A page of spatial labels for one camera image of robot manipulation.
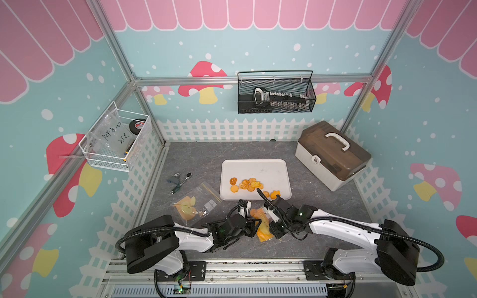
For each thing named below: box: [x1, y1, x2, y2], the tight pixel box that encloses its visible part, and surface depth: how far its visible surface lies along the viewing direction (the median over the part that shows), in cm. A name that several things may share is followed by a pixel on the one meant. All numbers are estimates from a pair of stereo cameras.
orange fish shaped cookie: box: [270, 190, 281, 200], surface depth 99 cm
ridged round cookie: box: [239, 179, 250, 190], surface depth 101 cm
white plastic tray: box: [219, 158, 292, 201], surface depth 105 cm
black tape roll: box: [129, 119, 146, 135], surface depth 82 cm
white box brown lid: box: [295, 120, 372, 192], surface depth 95 cm
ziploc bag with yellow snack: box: [249, 206, 276, 243], surface depth 84 cm
